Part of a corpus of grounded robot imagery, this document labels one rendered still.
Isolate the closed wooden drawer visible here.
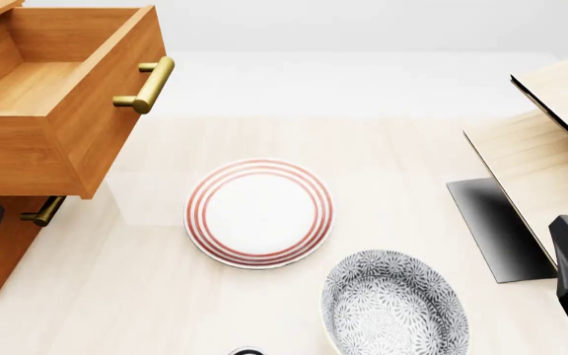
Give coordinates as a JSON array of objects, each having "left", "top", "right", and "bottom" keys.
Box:
[{"left": 0, "top": 194, "right": 68, "bottom": 297}]

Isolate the open wooden drawer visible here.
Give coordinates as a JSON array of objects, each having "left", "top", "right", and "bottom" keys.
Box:
[{"left": 0, "top": 4, "right": 168, "bottom": 201}]

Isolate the pale wooden shelf, black base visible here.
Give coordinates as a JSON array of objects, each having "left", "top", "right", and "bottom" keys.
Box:
[{"left": 445, "top": 47, "right": 568, "bottom": 285}]

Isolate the grey floral patterned bowl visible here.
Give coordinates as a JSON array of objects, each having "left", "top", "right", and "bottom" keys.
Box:
[{"left": 319, "top": 248, "right": 470, "bottom": 355}]

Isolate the white plate with red rings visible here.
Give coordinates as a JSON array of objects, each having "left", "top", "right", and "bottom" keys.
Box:
[{"left": 182, "top": 157, "right": 336, "bottom": 271}]

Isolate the short brass drawer handle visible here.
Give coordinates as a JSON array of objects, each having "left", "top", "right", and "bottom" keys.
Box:
[{"left": 19, "top": 195, "right": 68, "bottom": 228}]

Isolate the long brass drawer handle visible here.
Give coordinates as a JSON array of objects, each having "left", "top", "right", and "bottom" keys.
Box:
[{"left": 111, "top": 55, "right": 177, "bottom": 115}]

